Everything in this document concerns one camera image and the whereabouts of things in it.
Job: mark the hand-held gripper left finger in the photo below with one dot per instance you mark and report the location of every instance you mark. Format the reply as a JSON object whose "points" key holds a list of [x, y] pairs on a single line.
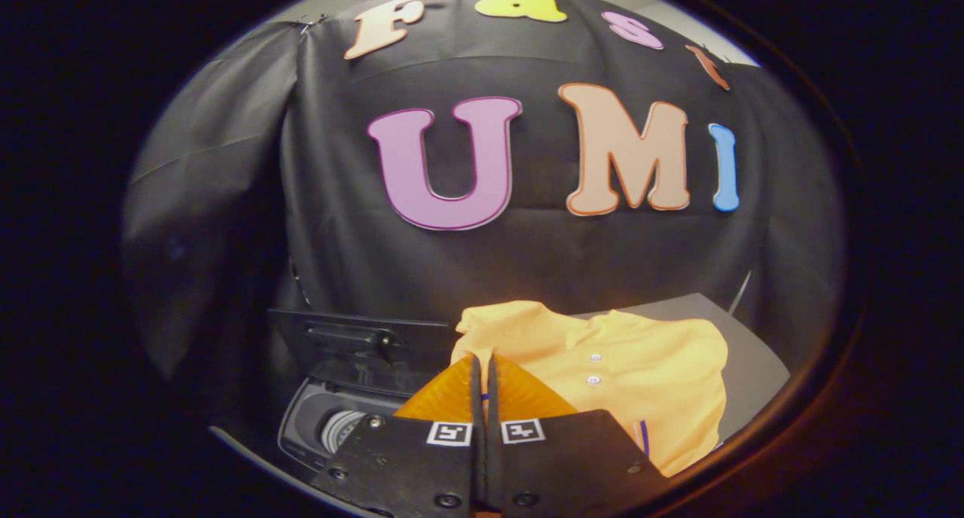
{"points": [[407, 465]]}

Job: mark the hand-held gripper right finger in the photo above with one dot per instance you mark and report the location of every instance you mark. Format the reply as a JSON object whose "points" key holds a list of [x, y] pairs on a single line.
{"points": [[565, 465]]}

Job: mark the orange polo shirt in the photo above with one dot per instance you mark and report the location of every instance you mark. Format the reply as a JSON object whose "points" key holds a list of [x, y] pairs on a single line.
{"points": [[648, 375]]}

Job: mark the black backdrop cloth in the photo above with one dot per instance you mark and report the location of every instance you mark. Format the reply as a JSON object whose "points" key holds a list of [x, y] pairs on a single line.
{"points": [[527, 262]]}

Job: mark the white cabinet with dark frame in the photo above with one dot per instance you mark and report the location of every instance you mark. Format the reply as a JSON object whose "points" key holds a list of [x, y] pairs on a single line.
{"points": [[753, 352]]}

